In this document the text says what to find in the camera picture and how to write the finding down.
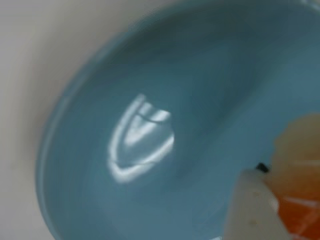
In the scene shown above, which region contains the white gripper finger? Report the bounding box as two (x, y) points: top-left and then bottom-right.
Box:
(223, 162), (291, 240)

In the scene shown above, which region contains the orange shrimp toy sushi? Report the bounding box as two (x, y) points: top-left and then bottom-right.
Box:
(264, 112), (320, 240)

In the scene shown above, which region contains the blue round dish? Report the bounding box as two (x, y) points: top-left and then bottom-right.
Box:
(34, 0), (320, 240)

